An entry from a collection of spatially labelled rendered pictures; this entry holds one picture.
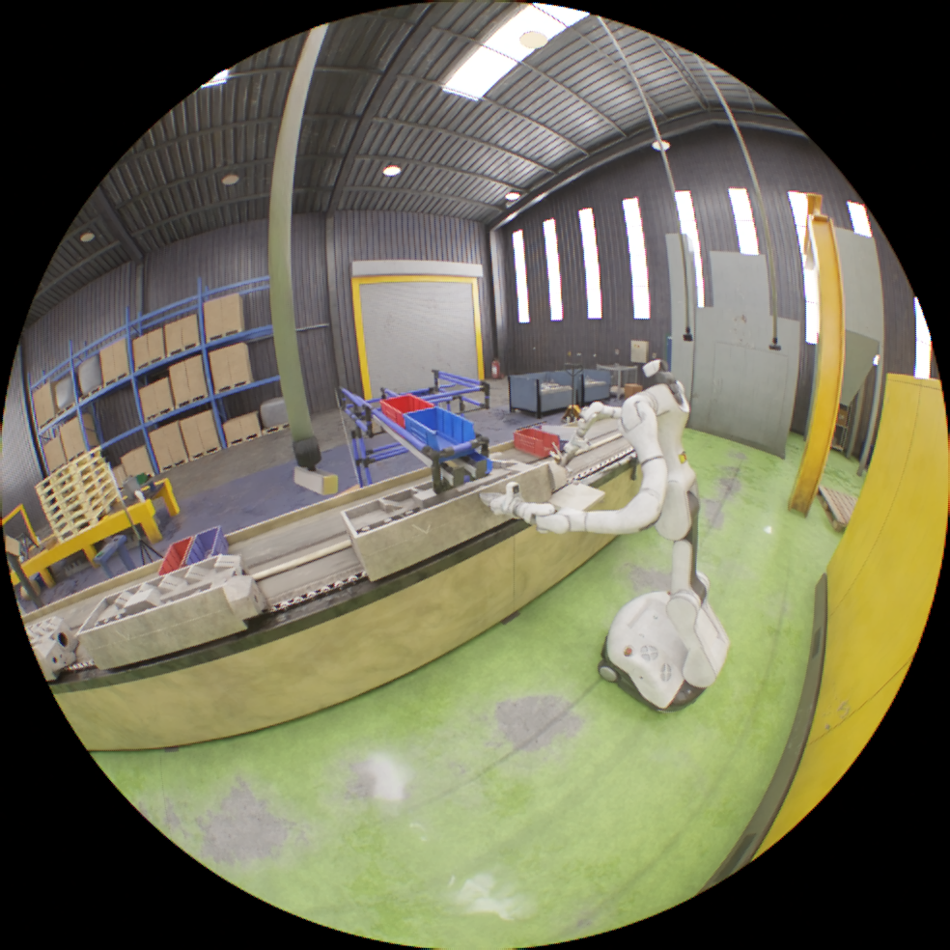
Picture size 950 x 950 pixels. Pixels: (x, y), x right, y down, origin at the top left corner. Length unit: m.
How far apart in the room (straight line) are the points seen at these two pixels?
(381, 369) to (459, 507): 10.71
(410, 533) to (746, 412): 6.31
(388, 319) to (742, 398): 11.21
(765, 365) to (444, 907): 7.25
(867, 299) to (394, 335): 14.25
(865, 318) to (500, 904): 8.99
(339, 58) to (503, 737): 10.27
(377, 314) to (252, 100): 8.89
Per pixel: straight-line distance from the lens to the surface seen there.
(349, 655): 1.47
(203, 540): 2.05
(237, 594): 1.18
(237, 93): 9.53
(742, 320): 6.69
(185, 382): 10.40
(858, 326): 8.27
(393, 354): 11.91
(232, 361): 9.99
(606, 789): 1.67
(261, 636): 1.32
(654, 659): 1.54
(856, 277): 8.53
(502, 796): 1.60
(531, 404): 6.45
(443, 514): 1.20
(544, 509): 0.97
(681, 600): 1.38
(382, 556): 1.16
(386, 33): 8.82
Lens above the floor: 1.60
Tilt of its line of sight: 25 degrees down
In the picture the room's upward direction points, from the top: 4 degrees counter-clockwise
